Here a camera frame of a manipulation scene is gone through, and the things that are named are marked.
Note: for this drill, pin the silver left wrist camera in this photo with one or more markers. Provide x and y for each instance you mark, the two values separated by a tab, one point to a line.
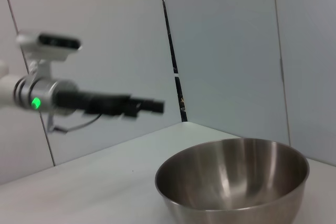
52	44

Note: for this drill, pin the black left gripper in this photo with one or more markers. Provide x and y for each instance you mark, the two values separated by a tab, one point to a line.
92	103

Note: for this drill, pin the large stainless steel bowl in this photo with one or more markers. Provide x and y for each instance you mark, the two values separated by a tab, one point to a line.
236	182

